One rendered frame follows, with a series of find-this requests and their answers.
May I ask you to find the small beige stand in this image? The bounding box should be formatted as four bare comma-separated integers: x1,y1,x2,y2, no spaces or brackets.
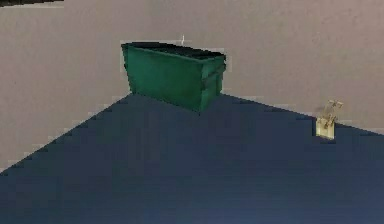
315,99,344,141

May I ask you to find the green bin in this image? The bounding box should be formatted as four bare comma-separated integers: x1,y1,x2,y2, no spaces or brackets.
120,41,227,114

